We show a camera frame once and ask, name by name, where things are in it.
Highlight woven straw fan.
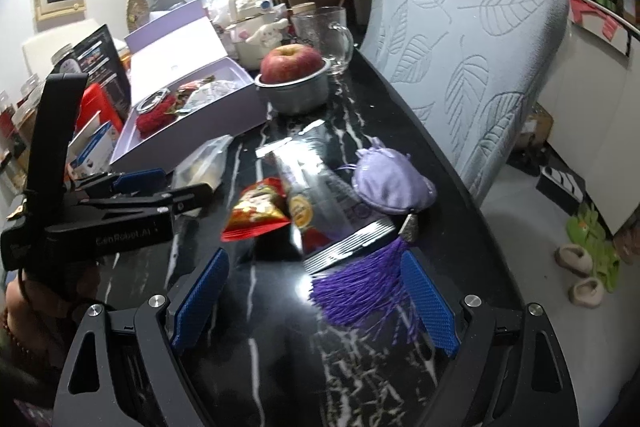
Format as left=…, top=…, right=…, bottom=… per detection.
left=125, top=0, right=152, bottom=32

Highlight black white striped box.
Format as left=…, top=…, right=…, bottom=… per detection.
left=536, top=164, right=586, bottom=216

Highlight clear plastic snack bag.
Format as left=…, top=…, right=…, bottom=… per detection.
left=256, top=119, right=402, bottom=274

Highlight clear zip bag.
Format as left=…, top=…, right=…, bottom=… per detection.
left=172, top=134, right=234, bottom=194

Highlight red gold snack packet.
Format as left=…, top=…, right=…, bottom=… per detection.
left=221, top=177, right=292, bottom=244

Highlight person's left hand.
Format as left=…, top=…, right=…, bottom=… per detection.
left=17, top=257, right=103, bottom=358

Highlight glass mug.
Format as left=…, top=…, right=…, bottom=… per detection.
left=291, top=7, right=355, bottom=76

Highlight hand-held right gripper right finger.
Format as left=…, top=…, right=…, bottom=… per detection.
left=400, top=252, right=581, bottom=427

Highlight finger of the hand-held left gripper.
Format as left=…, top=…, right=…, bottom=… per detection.
left=67, top=167, right=169, bottom=200
left=80, top=183, right=215, bottom=219

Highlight black printed brochure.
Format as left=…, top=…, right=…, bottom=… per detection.
left=52, top=24, right=132, bottom=118

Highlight purple drawstring pouch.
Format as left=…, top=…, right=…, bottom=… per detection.
left=350, top=137, right=437, bottom=214

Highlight white cabinet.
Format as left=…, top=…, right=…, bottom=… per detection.
left=537, top=0, right=640, bottom=233

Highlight white charging cable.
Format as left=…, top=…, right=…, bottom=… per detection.
left=137, top=89, right=172, bottom=114

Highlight purple tassel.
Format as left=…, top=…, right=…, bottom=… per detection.
left=310, top=212, right=428, bottom=340

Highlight cream character water bottle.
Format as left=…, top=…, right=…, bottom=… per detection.
left=222, top=0, right=292, bottom=68

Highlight blue white carton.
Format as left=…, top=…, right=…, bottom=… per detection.
left=67, top=122, right=121, bottom=180

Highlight brown snack packet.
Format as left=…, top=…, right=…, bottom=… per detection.
left=172, top=79, right=202, bottom=108

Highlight leaf pattern chair cushion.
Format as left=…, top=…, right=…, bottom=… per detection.
left=360, top=0, right=571, bottom=200

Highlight green slippers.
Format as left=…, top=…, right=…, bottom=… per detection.
left=565, top=202, right=622, bottom=294

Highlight red fuzzy scrunchie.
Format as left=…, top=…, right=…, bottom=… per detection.
left=136, top=92, right=179, bottom=138

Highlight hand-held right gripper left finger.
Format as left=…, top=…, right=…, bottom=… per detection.
left=52, top=248, right=231, bottom=427

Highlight beige fuzzy slipper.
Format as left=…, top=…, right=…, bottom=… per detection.
left=570, top=277, right=606, bottom=309
left=554, top=244, right=594, bottom=278

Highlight red plastic container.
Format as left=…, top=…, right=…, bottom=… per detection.
left=75, top=83, right=124, bottom=138

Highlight lavender gift box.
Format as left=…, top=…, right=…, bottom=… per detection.
left=109, top=0, right=269, bottom=176

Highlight white printed cloth pouch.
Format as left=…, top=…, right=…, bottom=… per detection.
left=186, top=78, right=242, bottom=114

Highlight red apple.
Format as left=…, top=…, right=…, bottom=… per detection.
left=260, top=44, right=324, bottom=86

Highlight grey metal bowl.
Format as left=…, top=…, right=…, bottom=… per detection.
left=255, top=59, right=332, bottom=116

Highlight brown bead bracelet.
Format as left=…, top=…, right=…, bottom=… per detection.
left=0, top=304, right=36, bottom=363

